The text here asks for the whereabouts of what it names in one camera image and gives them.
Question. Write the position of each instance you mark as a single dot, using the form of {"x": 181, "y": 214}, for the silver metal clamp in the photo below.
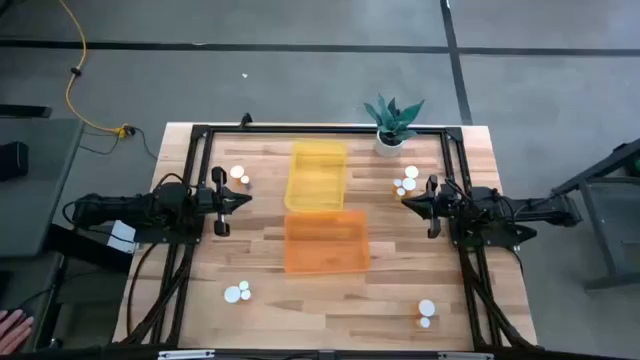
{"x": 185, "y": 355}
{"x": 465, "y": 356}

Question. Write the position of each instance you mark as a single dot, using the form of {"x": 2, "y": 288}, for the white box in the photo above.
{"x": 122, "y": 235}

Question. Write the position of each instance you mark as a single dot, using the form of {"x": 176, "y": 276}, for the small black frame clamp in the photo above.
{"x": 246, "y": 120}

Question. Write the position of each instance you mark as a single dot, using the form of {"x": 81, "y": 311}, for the black pouch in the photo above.
{"x": 12, "y": 160}

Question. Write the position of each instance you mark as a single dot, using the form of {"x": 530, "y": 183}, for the person's hand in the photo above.
{"x": 15, "y": 330}

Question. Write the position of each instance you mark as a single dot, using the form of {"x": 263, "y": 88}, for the black aluminium table frame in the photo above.
{"x": 325, "y": 130}

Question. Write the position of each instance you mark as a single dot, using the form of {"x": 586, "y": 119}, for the small white-capped orange pill bottle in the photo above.
{"x": 400, "y": 191}
{"x": 244, "y": 179}
{"x": 245, "y": 295}
{"x": 424, "y": 322}
{"x": 398, "y": 183}
{"x": 243, "y": 285}

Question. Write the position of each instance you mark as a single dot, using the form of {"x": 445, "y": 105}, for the dark grey side table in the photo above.
{"x": 40, "y": 200}

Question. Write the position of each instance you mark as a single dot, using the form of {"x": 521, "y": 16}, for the green succulent plant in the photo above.
{"x": 392, "y": 120}

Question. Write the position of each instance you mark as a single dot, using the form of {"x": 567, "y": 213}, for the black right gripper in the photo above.
{"x": 434, "y": 207}

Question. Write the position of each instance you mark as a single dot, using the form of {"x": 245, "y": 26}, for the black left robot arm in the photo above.
{"x": 125, "y": 207}

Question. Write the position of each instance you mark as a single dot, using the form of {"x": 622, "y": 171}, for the white plant pot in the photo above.
{"x": 385, "y": 149}

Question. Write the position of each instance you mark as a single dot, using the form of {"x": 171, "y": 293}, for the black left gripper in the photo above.
{"x": 220, "y": 200}

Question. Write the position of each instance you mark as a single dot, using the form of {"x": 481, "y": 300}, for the translucent yellow plastic bin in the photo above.
{"x": 315, "y": 175}

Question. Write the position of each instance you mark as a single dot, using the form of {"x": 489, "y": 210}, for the translucent orange plastic bin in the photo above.
{"x": 325, "y": 245}

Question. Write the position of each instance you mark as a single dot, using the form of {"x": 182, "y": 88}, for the dark metal stand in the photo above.
{"x": 590, "y": 174}

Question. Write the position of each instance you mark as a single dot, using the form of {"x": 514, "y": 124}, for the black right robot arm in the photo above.
{"x": 525, "y": 210}

